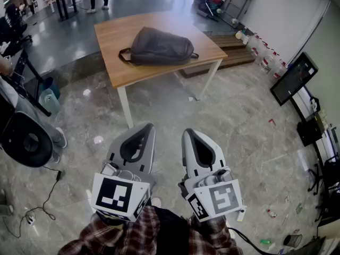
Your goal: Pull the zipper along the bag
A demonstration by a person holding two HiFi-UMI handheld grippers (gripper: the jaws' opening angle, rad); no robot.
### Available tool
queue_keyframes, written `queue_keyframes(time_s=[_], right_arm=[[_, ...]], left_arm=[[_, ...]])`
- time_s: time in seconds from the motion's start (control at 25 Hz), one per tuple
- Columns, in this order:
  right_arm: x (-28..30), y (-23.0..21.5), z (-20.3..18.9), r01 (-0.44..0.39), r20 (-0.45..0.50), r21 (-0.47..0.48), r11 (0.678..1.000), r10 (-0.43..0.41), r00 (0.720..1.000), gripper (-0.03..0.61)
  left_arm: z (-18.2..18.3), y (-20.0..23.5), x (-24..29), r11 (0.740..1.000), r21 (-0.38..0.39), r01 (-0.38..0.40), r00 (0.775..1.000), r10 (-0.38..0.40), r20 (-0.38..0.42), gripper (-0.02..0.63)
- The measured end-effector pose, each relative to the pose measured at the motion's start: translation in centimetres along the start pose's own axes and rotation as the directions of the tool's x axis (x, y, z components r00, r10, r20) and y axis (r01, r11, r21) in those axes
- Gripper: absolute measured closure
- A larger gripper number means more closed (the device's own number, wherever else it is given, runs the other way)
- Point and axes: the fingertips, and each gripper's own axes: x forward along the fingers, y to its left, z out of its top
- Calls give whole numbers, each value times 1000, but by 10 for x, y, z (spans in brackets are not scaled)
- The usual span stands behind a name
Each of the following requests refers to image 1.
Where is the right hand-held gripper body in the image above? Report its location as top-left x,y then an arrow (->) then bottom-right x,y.
177,167 -> 248,222

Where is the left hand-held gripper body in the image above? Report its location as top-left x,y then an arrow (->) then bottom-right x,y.
91,160 -> 157,223

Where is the grey backpack bag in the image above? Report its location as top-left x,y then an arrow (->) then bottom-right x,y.
118,26 -> 200,67

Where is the person's right forearm plaid sleeve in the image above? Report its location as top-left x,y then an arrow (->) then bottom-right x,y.
189,213 -> 244,255

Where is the person's left forearm plaid sleeve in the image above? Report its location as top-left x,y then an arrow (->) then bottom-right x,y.
57,205 -> 162,255

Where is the wooden table with white legs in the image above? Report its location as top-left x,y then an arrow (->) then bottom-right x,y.
93,11 -> 229,129

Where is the black mesh waste basket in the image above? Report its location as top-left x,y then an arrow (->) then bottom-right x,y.
283,233 -> 303,248

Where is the teal waste bin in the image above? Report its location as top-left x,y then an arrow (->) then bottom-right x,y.
38,76 -> 62,114

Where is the black round-back chair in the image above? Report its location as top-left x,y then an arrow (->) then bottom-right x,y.
0,111 -> 54,168

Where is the black box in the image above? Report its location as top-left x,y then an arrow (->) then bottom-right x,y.
296,121 -> 324,147

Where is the wooden slatted platform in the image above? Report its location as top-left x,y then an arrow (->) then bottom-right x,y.
180,34 -> 256,79

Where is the black flat monitor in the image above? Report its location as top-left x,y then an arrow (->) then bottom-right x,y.
269,52 -> 319,107

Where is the row of clear water jugs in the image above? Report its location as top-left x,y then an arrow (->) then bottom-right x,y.
245,32 -> 289,81

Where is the folded grey wheeled cart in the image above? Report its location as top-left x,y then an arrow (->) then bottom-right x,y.
216,0 -> 257,28

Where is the pile of bags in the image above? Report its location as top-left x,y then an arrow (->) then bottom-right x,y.
193,0 -> 224,19

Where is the black office chair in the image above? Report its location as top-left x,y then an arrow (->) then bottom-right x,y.
0,9 -> 33,53

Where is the black floor cable with adapter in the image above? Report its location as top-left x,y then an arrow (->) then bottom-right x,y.
0,166 -> 66,239

